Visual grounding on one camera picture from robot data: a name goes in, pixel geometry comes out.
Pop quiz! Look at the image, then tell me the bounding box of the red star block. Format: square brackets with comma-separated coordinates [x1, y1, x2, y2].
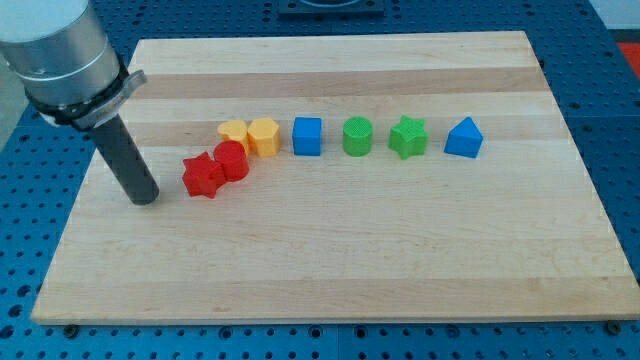
[182, 152, 227, 198]

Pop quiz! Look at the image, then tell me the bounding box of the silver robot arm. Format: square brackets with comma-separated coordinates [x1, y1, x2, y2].
[1, 0, 146, 131]

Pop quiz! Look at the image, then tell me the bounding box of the green star block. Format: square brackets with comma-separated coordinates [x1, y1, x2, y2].
[388, 115, 429, 160]

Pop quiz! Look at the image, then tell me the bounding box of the blue cube block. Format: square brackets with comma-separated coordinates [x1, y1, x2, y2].
[292, 117, 322, 156]

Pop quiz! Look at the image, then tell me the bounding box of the green cylinder block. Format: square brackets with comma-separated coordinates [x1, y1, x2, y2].
[343, 117, 374, 157]

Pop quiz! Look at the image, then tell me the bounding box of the yellow pentagon block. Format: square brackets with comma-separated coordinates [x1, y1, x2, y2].
[248, 118, 281, 157]

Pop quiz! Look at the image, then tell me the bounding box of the wooden board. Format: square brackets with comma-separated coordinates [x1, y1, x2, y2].
[32, 31, 639, 325]

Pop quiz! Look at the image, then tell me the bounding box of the red cylinder block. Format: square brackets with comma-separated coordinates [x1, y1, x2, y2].
[213, 140, 249, 182]

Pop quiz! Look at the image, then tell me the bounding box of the yellow heart block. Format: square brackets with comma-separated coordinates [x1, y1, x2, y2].
[217, 120, 250, 154]

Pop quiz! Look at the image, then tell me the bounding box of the blue triangular prism block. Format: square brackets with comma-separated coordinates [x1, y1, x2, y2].
[444, 117, 484, 158]

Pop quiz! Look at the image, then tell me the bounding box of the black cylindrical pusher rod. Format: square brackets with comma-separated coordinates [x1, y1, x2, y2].
[89, 115, 159, 206]

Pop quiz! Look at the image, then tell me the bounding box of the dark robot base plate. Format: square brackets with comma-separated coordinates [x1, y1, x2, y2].
[276, 0, 386, 18]

